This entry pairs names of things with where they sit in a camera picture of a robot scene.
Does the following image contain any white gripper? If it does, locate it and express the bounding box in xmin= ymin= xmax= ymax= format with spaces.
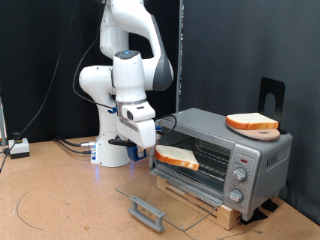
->
xmin=116 ymin=114 xmax=157 ymax=159

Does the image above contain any white bread slice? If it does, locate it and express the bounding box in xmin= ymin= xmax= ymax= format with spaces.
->
xmin=154 ymin=144 xmax=200 ymax=172
xmin=225 ymin=112 xmax=280 ymax=131

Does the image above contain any glass oven door with handle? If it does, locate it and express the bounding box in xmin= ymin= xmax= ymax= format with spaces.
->
xmin=115 ymin=168 xmax=225 ymax=234

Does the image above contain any silver oven knob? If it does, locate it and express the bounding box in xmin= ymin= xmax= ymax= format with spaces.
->
xmin=232 ymin=166 xmax=249 ymax=183
xmin=227 ymin=188 xmax=245 ymax=204

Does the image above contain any silver toaster oven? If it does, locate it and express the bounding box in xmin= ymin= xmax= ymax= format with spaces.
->
xmin=148 ymin=107 xmax=294 ymax=222

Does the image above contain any slotted wooden block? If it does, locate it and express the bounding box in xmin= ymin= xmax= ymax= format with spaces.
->
xmin=156 ymin=176 xmax=243 ymax=232

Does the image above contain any round wooden cutting board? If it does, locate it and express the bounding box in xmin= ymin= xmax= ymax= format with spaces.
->
xmin=231 ymin=128 xmax=282 ymax=143

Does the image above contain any vertical aluminium pole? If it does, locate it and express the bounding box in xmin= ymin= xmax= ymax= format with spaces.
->
xmin=175 ymin=0 xmax=185 ymax=113

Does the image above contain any black foam pad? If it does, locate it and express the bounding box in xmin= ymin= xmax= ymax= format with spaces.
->
xmin=239 ymin=208 xmax=269 ymax=226
xmin=261 ymin=198 xmax=280 ymax=213

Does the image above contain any black metal bookend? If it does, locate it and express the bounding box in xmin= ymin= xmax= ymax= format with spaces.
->
xmin=258 ymin=77 xmax=287 ymax=135

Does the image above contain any dark grey backdrop curtain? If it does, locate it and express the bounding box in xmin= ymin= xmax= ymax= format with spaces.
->
xmin=181 ymin=0 xmax=320 ymax=226

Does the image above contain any black backdrop curtain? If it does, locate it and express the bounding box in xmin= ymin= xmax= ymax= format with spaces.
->
xmin=0 ymin=0 xmax=181 ymax=144

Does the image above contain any black cable silver connector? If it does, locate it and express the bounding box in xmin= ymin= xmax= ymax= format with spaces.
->
xmin=58 ymin=138 xmax=98 ymax=149

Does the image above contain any black base cable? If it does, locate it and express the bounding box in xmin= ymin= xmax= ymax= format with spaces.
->
xmin=53 ymin=136 xmax=94 ymax=155

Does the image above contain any wire oven rack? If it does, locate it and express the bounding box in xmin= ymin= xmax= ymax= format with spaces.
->
xmin=156 ymin=137 xmax=233 ymax=183

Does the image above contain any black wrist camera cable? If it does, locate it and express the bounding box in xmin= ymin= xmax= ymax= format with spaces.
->
xmin=72 ymin=31 xmax=178 ymax=136

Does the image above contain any black hanging cable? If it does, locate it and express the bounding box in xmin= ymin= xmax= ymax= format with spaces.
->
xmin=0 ymin=0 xmax=83 ymax=173

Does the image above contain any metal frame post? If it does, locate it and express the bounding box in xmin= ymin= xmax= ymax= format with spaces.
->
xmin=0 ymin=96 xmax=8 ymax=147

